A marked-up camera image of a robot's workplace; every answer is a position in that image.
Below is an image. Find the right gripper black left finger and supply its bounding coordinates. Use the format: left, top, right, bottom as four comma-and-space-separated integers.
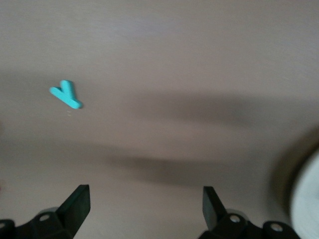
0, 184, 90, 239

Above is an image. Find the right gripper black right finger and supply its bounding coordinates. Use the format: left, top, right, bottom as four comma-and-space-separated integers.
201, 186, 300, 239

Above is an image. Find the teal letter y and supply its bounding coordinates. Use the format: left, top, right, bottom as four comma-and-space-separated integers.
49, 79, 83, 110

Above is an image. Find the beige brown plate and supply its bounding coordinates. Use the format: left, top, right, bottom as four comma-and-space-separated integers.
290, 149, 319, 239

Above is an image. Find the brown paper table cover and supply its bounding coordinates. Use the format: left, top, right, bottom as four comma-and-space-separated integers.
0, 0, 319, 239

